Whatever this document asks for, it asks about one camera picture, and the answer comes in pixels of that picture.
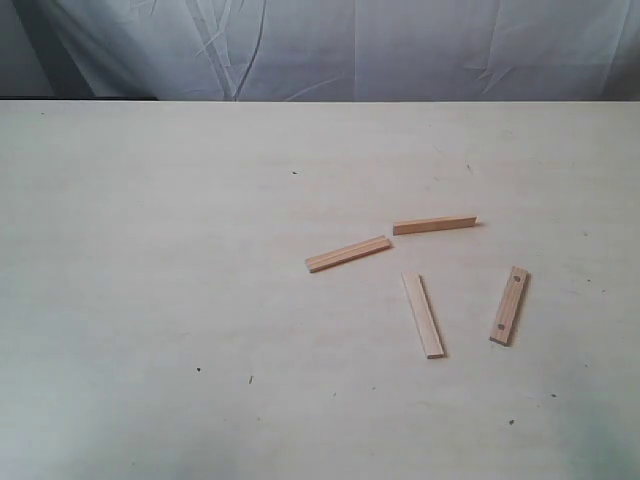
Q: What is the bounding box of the plain wooden stick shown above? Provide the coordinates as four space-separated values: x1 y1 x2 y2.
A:
392 216 477 236

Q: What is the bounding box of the wooden stick with two holes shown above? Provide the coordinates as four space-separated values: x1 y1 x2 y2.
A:
489 266 529 346

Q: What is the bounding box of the white wrinkled backdrop cloth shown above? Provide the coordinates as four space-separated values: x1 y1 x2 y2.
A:
1 1 639 102

